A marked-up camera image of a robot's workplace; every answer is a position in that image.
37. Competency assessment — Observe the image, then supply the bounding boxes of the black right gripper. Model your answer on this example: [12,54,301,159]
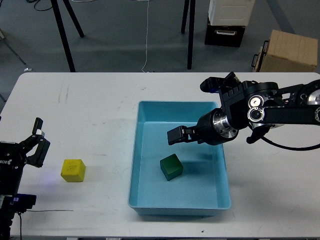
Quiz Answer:
[167,108,239,146]

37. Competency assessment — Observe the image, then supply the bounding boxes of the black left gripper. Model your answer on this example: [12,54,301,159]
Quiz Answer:
[0,117,51,196]

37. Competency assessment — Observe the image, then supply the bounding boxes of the green block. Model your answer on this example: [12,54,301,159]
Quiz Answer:
[160,153,184,181]

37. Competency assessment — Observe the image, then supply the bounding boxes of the yellow block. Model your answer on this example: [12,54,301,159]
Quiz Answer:
[60,159,86,183]

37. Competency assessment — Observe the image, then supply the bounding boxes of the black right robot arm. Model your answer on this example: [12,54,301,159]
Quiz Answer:
[167,72,320,149]

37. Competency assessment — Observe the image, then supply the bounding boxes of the white appliance box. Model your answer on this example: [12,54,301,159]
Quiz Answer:
[208,0,255,27]

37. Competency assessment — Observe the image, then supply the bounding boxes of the light blue plastic bin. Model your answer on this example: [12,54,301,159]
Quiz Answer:
[128,101,232,216]

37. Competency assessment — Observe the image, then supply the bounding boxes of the dark drawer cabinet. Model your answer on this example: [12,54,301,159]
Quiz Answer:
[204,19,246,48]

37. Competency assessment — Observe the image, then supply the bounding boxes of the black right stand legs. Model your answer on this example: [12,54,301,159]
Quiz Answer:
[180,0,196,70]

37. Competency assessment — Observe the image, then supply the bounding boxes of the black stand legs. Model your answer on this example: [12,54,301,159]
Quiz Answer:
[180,0,196,70]
[49,0,85,73]

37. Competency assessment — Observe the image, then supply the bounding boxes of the black left stand legs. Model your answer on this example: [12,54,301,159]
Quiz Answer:
[49,0,85,73]

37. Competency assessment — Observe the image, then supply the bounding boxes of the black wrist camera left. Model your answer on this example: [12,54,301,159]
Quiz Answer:
[0,193,37,213]

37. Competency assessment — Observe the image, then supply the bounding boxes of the white hanging cord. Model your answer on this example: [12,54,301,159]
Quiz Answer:
[136,0,153,73]

